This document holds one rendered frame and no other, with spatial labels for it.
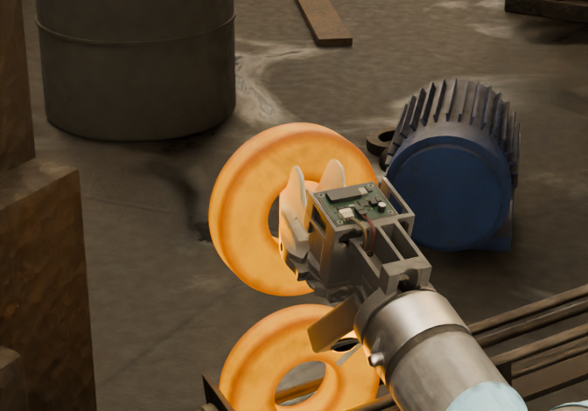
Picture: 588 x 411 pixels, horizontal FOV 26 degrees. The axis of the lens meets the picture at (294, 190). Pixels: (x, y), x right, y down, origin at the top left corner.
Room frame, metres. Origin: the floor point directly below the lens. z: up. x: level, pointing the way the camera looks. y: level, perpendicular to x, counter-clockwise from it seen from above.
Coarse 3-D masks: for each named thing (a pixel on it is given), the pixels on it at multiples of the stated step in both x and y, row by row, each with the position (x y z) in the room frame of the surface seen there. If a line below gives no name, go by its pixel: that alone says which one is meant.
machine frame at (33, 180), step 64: (0, 0) 1.17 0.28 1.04; (0, 64) 1.16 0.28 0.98; (0, 128) 1.15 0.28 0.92; (0, 192) 1.10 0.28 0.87; (64, 192) 1.14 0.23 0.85; (0, 256) 1.06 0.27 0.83; (64, 256) 1.14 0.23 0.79; (0, 320) 1.05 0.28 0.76; (64, 320) 1.13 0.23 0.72; (64, 384) 1.12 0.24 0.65
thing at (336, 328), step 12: (348, 300) 0.89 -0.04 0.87; (336, 312) 0.91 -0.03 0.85; (348, 312) 0.89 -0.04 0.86; (312, 324) 0.95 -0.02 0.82; (324, 324) 0.93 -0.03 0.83; (336, 324) 0.91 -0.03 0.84; (348, 324) 0.89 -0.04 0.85; (312, 336) 0.94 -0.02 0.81; (324, 336) 0.92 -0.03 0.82; (336, 336) 0.91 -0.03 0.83; (348, 336) 0.91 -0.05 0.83; (312, 348) 0.94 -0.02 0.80; (324, 348) 0.93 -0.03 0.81; (336, 348) 0.93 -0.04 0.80; (348, 348) 0.93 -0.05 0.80
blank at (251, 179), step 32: (288, 128) 1.04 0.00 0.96; (320, 128) 1.05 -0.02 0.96; (256, 160) 1.00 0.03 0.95; (288, 160) 1.02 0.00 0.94; (320, 160) 1.03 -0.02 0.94; (352, 160) 1.04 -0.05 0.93; (224, 192) 1.00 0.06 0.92; (256, 192) 1.00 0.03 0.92; (224, 224) 0.99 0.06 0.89; (256, 224) 1.00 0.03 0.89; (224, 256) 0.99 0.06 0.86; (256, 256) 1.00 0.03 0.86; (256, 288) 1.00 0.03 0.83; (288, 288) 1.01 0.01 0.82
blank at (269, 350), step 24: (288, 312) 1.03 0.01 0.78; (312, 312) 1.03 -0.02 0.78; (264, 336) 1.00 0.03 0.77; (288, 336) 1.01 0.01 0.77; (240, 360) 1.00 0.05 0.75; (264, 360) 1.00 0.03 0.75; (288, 360) 1.01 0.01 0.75; (312, 360) 1.02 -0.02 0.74; (336, 360) 1.03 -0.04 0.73; (360, 360) 1.04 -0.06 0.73; (240, 384) 0.99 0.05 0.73; (264, 384) 1.00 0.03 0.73; (336, 384) 1.03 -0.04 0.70; (360, 384) 1.04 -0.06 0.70; (240, 408) 0.99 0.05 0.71; (264, 408) 1.00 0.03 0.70; (288, 408) 1.03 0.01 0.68; (312, 408) 1.03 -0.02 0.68; (336, 408) 1.03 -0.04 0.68
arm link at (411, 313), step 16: (384, 304) 0.84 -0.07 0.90; (400, 304) 0.83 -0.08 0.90; (416, 304) 0.83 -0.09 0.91; (432, 304) 0.83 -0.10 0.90; (448, 304) 0.84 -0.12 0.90; (384, 320) 0.82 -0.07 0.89; (400, 320) 0.82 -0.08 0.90; (416, 320) 0.81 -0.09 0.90; (432, 320) 0.81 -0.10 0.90; (448, 320) 0.81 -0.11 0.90; (368, 336) 0.83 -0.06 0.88; (384, 336) 0.81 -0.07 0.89; (400, 336) 0.80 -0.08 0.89; (368, 352) 0.83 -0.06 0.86; (384, 352) 0.81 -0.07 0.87; (384, 368) 0.80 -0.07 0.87
